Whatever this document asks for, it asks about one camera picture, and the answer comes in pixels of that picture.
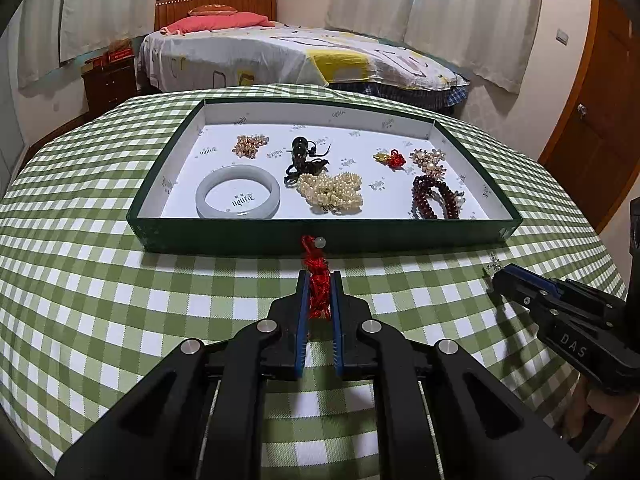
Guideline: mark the red knotted tassel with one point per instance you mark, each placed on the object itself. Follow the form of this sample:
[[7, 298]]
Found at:
[[316, 280]]

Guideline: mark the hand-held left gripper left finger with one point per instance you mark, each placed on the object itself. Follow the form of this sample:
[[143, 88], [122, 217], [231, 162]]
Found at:
[[300, 320]]

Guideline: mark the yellow and red box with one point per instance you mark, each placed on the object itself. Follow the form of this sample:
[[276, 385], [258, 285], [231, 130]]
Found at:
[[95, 64]]

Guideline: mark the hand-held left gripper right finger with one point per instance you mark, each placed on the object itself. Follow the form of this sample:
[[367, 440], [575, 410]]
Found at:
[[337, 320]]

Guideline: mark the green tray with white lining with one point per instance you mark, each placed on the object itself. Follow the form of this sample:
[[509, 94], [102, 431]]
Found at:
[[350, 130]]

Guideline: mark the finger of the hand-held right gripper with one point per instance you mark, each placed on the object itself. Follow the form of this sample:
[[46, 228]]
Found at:
[[515, 290], [532, 280]]

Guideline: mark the orange pillow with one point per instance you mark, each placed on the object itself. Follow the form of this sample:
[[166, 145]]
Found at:
[[212, 9]]

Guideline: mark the gold and red charm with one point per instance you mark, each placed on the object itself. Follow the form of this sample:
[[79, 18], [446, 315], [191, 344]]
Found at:
[[391, 159]]

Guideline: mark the pearl flower brooch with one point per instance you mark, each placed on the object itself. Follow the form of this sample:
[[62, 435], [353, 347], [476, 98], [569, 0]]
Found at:
[[429, 161]]

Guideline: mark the dark wooden nightstand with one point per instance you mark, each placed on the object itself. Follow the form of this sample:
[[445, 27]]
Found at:
[[110, 87]]

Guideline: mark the wall light switch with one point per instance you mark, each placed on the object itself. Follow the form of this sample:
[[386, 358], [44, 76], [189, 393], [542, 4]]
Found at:
[[563, 37]]

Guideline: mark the wooden headboard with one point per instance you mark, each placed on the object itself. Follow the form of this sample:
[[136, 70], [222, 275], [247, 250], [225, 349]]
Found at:
[[250, 2]]

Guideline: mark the bed with patterned sheet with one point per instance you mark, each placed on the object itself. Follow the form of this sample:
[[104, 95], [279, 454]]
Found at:
[[260, 55]]

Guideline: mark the pink pillow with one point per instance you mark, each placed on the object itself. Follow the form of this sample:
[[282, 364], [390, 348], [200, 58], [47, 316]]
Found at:
[[220, 22]]

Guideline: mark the pale jade bangle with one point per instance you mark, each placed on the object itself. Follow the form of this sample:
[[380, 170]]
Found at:
[[202, 195]]

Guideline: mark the brown wooden door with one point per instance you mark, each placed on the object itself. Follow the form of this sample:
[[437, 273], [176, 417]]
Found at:
[[595, 135]]

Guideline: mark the metal door knob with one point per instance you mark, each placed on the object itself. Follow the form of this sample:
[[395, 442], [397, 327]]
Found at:
[[581, 109]]

